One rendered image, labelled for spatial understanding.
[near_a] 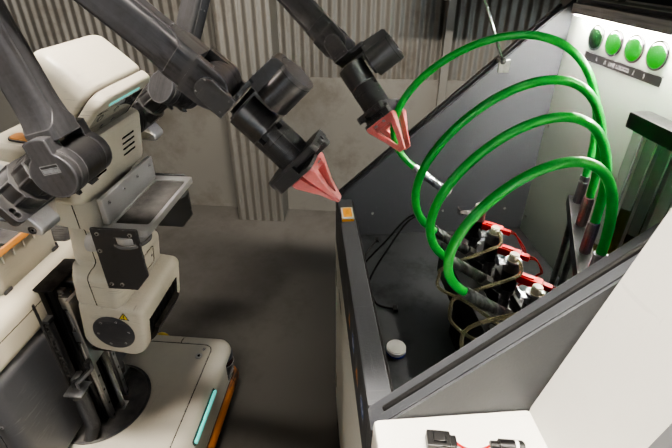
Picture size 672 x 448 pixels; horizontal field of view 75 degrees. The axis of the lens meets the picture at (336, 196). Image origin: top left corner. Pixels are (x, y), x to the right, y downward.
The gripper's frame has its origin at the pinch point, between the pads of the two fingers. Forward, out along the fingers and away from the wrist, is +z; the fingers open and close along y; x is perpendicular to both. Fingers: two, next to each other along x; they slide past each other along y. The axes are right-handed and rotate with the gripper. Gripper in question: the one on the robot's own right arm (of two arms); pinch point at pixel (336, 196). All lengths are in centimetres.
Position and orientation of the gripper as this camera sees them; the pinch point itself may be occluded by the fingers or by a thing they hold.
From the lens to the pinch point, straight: 68.9
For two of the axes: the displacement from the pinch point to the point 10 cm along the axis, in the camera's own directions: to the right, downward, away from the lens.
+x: 1.7, -4.9, 8.6
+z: 7.1, 6.7, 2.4
